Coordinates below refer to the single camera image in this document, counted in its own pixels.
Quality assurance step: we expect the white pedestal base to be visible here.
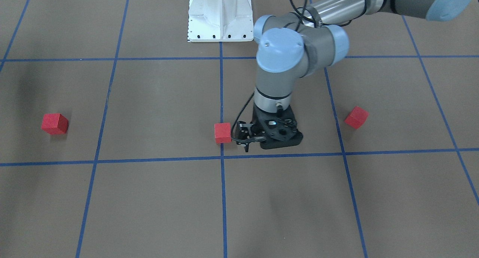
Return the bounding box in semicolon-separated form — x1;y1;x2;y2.
187;0;254;42

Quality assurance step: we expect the red block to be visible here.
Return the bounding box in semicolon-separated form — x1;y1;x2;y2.
41;113;70;135
344;106;369;129

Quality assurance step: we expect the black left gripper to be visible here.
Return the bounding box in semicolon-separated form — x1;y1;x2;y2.
236;105;303;153

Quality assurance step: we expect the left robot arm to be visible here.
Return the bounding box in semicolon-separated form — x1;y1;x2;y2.
231;0;472;152

